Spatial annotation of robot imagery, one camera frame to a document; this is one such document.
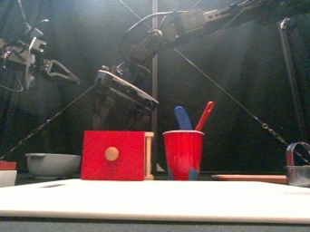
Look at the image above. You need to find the thin steel cable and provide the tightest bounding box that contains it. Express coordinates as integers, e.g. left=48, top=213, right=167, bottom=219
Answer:
left=0, top=82, right=99, bottom=160

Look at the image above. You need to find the white cutting board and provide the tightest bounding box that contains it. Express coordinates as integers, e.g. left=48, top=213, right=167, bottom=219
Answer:
left=0, top=178, right=310, bottom=226

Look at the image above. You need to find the metal measuring cup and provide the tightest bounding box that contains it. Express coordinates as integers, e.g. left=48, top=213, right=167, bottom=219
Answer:
left=285, top=140, right=310, bottom=188

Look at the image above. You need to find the grey bowl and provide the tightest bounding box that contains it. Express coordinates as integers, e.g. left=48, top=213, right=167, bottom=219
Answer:
left=24, top=152, right=83, bottom=179

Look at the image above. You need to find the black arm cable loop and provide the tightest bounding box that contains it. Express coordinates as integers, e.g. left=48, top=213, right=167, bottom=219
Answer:
left=120, top=11, right=179, bottom=69

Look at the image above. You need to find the red plastic utensil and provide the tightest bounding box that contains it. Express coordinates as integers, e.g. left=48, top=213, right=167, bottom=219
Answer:
left=194, top=101, right=215, bottom=132

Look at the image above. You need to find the wooden box with red face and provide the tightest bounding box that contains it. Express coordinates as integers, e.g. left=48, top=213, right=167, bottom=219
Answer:
left=80, top=130, right=156, bottom=182

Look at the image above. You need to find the blue plastic utensil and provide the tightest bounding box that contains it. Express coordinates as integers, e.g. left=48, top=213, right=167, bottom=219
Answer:
left=174, top=105, right=194, bottom=131

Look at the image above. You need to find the red plastic cup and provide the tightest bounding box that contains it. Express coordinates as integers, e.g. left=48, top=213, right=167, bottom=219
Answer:
left=162, top=130, right=206, bottom=181

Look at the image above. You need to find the vertical metal frame pole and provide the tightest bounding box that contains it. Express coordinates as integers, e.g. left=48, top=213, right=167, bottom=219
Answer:
left=150, top=0, right=160, bottom=174

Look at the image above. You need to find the red and white toy sushi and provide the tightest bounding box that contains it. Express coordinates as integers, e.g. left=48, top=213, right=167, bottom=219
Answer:
left=0, top=160, right=19, bottom=189

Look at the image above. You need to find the small blue object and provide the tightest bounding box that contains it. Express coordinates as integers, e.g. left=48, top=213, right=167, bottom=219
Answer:
left=187, top=168, right=200, bottom=181

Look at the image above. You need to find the grey metal frame post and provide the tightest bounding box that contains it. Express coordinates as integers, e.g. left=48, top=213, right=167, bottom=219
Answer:
left=278, top=17, right=309, bottom=143

